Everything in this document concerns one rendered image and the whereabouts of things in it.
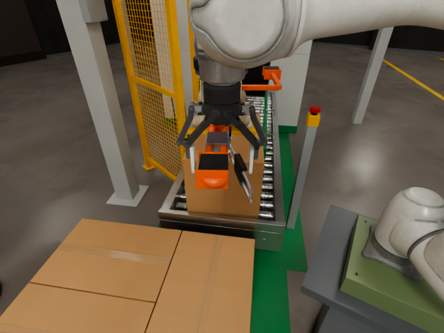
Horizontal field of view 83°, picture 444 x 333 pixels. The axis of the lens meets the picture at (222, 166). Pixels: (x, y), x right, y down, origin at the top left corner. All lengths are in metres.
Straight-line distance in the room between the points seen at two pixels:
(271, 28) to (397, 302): 0.93
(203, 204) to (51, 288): 0.78
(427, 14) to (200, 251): 1.18
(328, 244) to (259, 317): 0.78
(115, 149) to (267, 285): 1.54
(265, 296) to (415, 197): 1.18
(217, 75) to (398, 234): 0.76
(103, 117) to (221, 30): 1.92
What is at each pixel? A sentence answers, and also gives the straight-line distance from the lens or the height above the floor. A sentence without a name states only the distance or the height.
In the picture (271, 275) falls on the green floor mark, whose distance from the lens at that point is 1.94.
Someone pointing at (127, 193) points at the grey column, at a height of 0.09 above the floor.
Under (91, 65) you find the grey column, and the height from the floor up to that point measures 1.22.
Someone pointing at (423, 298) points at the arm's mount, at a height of 0.83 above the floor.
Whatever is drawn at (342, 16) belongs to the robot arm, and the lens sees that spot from 0.37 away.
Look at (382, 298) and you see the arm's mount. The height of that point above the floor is 0.81.
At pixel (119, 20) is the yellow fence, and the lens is 2.48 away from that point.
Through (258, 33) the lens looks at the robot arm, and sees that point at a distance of 0.27.
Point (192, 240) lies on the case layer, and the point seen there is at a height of 0.54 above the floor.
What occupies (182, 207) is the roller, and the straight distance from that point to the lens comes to 1.58.
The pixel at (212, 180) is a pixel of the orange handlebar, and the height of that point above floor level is 1.28.
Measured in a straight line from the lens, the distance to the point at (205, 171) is 0.56.
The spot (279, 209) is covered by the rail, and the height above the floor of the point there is 0.60.
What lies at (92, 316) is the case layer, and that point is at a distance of 1.29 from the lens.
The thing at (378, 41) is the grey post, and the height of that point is 1.13.
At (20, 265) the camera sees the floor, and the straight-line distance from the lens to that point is 2.43.
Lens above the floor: 1.61
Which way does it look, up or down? 34 degrees down
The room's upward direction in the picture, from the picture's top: straight up
